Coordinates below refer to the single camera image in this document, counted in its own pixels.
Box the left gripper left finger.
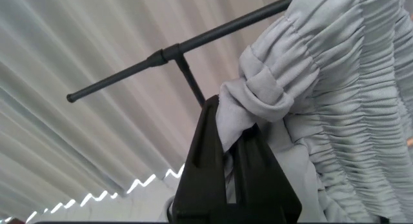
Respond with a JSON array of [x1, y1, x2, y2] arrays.
[[170, 94, 233, 222]]

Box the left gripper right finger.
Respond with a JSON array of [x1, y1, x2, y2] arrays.
[[230, 122, 303, 222]]

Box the pale grey shorts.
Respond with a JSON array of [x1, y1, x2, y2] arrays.
[[166, 0, 413, 222]]

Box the black clothes rack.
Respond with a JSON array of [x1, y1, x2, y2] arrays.
[[66, 0, 297, 108]]

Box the white curtain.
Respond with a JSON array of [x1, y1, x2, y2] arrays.
[[0, 0, 297, 221]]

